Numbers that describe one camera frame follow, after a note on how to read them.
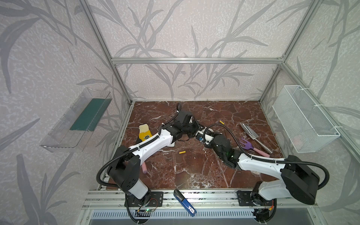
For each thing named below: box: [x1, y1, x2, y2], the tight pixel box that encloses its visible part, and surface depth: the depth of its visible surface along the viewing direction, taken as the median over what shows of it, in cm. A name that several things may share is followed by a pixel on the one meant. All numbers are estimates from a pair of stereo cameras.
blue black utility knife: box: [172, 188, 197, 218], surface depth 70 cm
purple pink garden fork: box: [240, 137, 270, 158], surface depth 93 cm
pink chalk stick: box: [141, 161, 148, 174], surface depth 82 cm
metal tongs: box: [239, 122, 273, 155], surface depth 101 cm
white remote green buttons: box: [195, 126, 215, 145], surface depth 71 cm
